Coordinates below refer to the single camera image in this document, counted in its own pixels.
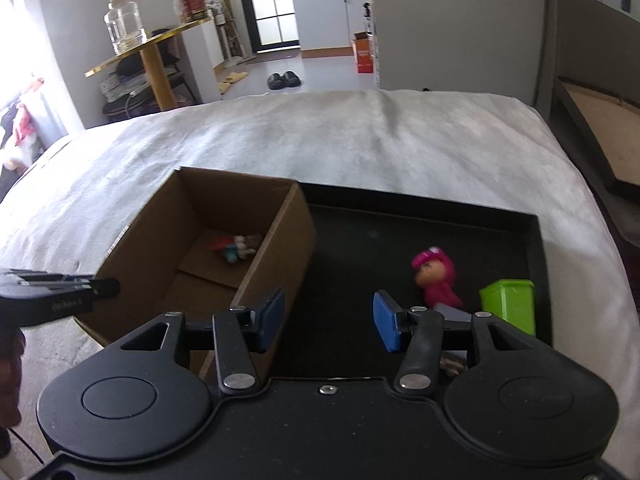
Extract blue troll beer mug figurine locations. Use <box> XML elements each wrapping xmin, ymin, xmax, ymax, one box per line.
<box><xmin>209</xmin><ymin>234</ymin><xmax>262</xmax><ymax>264</ymax></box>

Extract grey cube rabbit toy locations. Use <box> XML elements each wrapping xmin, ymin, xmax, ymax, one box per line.
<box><xmin>435</xmin><ymin>304</ymin><xmax>472</xmax><ymax>377</ymax></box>

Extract white blanket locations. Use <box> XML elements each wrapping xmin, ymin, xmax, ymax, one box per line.
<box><xmin>1</xmin><ymin>90</ymin><xmax>639</xmax><ymax>478</ymax></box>

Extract brown cardboard box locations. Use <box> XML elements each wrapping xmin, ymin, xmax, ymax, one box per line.
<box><xmin>72</xmin><ymin>166</ymin><xmax>318</xmax><ymax>386</ymax></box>

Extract pink hooded figurine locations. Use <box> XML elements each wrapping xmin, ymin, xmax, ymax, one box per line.
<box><xmin>411</xmin><ymin>247</ymin><xmax>463</xmax><ymax>309</ymax></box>

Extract green hexagonal container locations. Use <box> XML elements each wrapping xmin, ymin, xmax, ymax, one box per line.
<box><xmin>480</xmin><ymin>278</ymin><xmax>536</xmax><ymax>336</ymax></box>

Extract black tray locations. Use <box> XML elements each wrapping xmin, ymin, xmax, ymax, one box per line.
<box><xmin>270</xmin><ymin>183</ymin><xmax>552</xmax><ymax>378</ymax></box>

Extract gold round side table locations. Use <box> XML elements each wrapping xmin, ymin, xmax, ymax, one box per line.
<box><xmin>85</xmin><ymin>18</ymin><xmax>210</xmax><ymax>112</ymax></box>

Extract yellow slippers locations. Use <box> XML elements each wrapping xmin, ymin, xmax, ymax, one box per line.
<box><xmin>218</xmin><ymin>72</ymin><xmax>248</xmax><ymax>96</ymax></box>

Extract black slippers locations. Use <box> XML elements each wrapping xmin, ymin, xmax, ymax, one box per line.
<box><xmin>267</xmin><ymin>70</ymin><xmax>302</xmax><ymax>90</ymax></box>

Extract clear glass jar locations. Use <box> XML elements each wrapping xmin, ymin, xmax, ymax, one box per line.
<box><xmin>104</xmin><ymin>0</ymin><xmax>148</xmax><ymax>55</ymax></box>

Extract orange cardboard box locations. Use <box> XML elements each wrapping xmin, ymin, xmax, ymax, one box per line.
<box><xmin>352</xmin><ymin>32</ymin><xmax>374</xmax><ymax>74</ymax></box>

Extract red tin can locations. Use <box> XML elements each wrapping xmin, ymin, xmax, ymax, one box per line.
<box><xmin>177</xmin><ymin>0</ymin><xmax>207</xmax><ymax>23</ymax></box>

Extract white kitchen cabinet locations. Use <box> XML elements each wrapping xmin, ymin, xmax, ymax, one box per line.
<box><xmin>293</xmin><ymin>0</ymin><xmax>369</xmax><ymax>58</ymax></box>

